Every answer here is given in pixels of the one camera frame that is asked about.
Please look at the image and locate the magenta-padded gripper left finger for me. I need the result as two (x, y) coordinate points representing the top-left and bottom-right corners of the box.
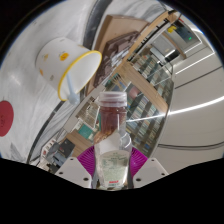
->
(54, 146), (99, 190)

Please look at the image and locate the white cup yellow rim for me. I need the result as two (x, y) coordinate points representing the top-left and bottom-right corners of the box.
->
(34, 36), (103, 103)

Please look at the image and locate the flat round red coaster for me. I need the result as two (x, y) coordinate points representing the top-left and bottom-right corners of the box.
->
(0, 100), (15, 138)

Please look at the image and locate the tall book shelf unit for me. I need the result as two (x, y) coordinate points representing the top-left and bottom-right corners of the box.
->
(66, 44), (176, 159)

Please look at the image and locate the clear plastic bottle white cap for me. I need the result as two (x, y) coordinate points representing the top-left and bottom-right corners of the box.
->
(93, 90), (134, 191)

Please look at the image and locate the dark grey building model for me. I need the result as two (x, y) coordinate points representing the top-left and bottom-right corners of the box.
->
(39, 138), (76, 171)

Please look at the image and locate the white building model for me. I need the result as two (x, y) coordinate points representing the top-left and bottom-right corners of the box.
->
(74, 96), (101, 129)

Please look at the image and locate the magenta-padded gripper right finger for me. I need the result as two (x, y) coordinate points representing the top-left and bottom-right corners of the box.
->
(127, 146), (169, 189)

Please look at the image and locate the straight ceiling light strip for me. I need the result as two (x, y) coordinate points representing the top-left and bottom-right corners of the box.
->
(166, 95), (224, 117)

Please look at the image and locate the light blue spoon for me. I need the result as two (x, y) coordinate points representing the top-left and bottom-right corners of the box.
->
(64, 73), (81, 106)

